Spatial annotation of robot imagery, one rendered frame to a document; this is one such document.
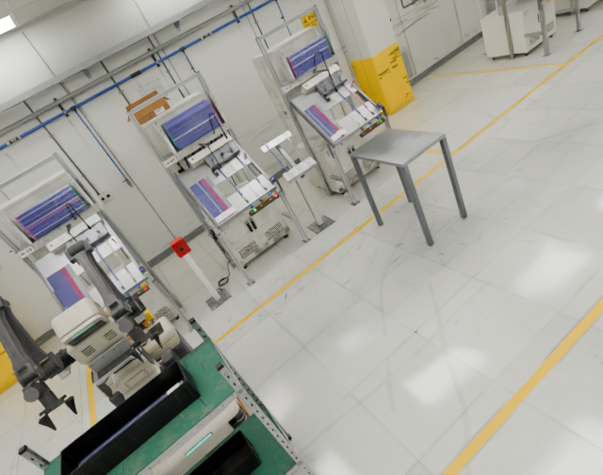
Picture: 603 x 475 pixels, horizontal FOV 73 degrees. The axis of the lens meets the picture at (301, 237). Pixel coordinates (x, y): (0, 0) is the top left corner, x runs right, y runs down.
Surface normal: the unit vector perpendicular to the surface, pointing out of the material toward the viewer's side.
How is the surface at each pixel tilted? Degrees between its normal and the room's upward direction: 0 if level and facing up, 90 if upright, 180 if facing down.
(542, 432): 0
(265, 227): 90
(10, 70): 90
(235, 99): 90
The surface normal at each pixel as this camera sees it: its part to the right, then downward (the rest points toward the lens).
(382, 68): 0.49, 0.26
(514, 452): -0.42, -0.77
